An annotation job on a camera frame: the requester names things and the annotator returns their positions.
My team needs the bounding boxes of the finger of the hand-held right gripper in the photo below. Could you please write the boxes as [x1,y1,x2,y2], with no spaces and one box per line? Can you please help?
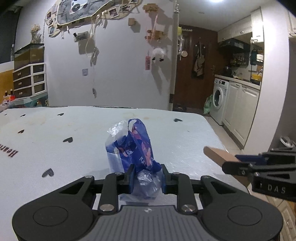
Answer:
[221,162,296,177]
[236,148,296,164]

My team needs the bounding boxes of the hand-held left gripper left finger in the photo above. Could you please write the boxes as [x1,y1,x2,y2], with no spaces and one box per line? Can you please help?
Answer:
[59,164,136,214]

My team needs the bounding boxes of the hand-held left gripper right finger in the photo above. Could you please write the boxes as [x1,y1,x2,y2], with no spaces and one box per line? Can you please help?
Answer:
[160,164,238,214]

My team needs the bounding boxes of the torn brown cardboard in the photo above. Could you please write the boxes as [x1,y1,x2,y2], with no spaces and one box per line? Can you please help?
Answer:
[203,146,251,187]

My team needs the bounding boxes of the blue and purple plastic wrapper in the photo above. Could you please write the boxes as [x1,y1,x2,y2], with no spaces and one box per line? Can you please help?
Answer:
[105,118,165,200]

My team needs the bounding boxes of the grey trash can white liner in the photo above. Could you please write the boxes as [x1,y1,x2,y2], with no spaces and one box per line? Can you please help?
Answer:
[280,136,296,149]

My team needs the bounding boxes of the low white wood-top cabinet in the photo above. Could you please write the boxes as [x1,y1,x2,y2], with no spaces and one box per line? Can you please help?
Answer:
[265,197,296,241]

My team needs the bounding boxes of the white kitchen cabinets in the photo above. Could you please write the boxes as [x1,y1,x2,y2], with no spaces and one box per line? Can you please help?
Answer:
[222,81,261,149]
[217,8,264,43]

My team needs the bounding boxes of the white washing machine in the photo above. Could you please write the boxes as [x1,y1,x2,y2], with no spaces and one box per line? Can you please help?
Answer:
[209,78,230,126]

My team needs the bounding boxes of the green plastic bag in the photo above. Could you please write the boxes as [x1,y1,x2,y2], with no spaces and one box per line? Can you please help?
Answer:
[203,94,214,115]

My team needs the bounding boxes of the brown wooden door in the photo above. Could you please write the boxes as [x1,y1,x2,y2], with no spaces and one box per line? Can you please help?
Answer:
[173,24,219,111]

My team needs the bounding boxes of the hanging beige bag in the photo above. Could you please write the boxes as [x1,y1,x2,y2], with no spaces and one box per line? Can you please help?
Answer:
[193,41,206,78]

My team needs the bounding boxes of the black range hood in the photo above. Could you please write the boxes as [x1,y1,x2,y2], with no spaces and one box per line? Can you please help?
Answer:
[218,38,251,50]

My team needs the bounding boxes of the white refrigerator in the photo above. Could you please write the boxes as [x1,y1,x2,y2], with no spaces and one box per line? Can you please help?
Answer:
[167,0,181,111]

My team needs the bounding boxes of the white plush toy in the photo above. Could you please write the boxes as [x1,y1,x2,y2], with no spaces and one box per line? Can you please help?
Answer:
[151,47,167,63]

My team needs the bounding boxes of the white upper kitchen cabinets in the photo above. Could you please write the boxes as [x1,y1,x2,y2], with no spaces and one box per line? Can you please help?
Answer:
[217,8,264,43]

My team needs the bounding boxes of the white drawer cabinet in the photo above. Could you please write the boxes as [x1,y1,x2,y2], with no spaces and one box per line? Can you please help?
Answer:
[12,62,48,99]

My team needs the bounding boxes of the glass tank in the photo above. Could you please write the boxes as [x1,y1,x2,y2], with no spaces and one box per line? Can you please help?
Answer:
[14,43,45,70]

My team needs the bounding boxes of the dried flower bunch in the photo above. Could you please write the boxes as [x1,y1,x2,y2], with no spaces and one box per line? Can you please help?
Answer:
[31,24,43,44]

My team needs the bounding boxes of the hanging wall strings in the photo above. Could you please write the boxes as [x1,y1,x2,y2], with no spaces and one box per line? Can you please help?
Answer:
[84,16,100,98]

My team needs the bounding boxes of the wooden wall shelf toy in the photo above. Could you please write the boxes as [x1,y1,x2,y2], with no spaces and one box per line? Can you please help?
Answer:
[145,29,168,42]

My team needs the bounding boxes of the grey wall pouch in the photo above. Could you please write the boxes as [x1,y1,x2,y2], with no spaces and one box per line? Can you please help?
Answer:
[73,31,90,42]

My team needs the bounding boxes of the wall photo collage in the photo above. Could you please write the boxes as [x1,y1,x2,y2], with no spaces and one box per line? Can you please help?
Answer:
[46,0,143,38]

